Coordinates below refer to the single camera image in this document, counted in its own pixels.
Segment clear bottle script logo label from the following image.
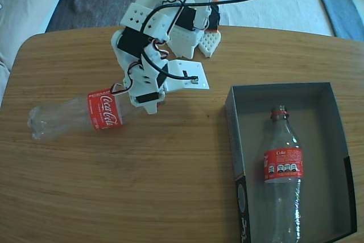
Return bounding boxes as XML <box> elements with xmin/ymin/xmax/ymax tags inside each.
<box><xmin>27</xmin><ymin>88</ymin><xmax>148</xmax><ymax>142</ymax></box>

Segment clear bottle nutrition marks label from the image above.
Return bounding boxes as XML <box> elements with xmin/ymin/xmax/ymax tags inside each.
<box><xmin>263</xmin><ymin>105</ymin><xmax>305</xmax><ymax>243</ymax></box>

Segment grey cardboard box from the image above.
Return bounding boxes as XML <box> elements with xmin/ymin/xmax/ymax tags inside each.
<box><xmin>225</xmin><ymin>82</ymin><xmax>358</xmax><ymax>243</ymax></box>

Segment white sofa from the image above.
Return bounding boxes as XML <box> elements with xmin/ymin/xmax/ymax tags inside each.
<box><xmin>0</xmin><ymin>0</ymin><xmax>73</xmax><ymax>75</ymax></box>

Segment white rug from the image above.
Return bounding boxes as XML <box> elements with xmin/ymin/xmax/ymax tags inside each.
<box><xmin>220</xmin><ymin>0</ymin><xmax>334</xmax><ymax>38</ymax></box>

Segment blue fabric strip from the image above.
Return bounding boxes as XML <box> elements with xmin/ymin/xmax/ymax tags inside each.
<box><xmin>308</xmin><ymin>0</ymin><xmax>364</xmax><ymax>42</ymax></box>

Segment flat white camera plate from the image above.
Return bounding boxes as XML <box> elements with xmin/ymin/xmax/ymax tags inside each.
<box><xmin>164</xmin><ymin>60</ymin><xmax>210</xmax><ymax>94</ymax></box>

